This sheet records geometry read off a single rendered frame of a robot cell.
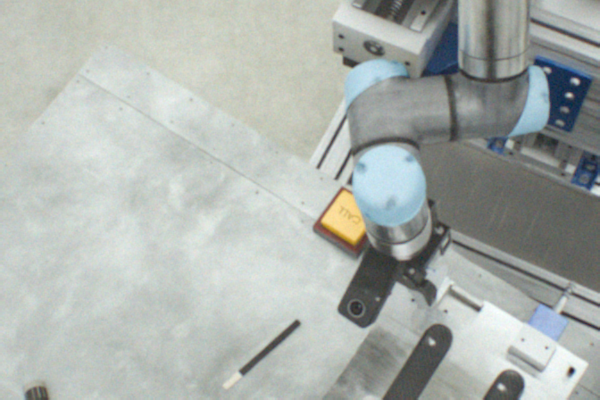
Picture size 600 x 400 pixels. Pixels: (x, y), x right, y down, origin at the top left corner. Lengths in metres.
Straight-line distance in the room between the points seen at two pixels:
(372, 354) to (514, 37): 0.52
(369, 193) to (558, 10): 0.63
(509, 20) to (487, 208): 1.19
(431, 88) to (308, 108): 1.44
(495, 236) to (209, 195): 0.80
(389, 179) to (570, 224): 1.23
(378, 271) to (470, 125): 0.22
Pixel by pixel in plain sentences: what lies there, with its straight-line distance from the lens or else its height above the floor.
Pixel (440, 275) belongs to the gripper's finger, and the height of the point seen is 1.00.
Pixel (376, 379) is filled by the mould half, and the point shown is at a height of 0.88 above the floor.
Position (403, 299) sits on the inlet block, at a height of 0.95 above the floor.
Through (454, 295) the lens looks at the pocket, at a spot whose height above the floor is 0.86.
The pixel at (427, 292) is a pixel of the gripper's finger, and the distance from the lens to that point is 1.46.
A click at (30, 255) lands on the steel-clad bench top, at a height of 0.80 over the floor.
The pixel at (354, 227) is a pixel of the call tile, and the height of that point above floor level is 0.84.
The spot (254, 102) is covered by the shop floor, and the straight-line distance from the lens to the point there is 2.76.
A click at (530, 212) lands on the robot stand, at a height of 0.21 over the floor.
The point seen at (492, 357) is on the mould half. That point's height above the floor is 0.89.
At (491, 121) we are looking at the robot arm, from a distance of 1.32.
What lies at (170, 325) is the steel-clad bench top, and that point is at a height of 0.80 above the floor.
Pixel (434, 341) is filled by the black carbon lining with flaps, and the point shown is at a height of 0.88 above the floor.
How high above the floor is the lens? 2.43
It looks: 65 degrees down
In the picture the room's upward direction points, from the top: 5 degrees counter-clockwise
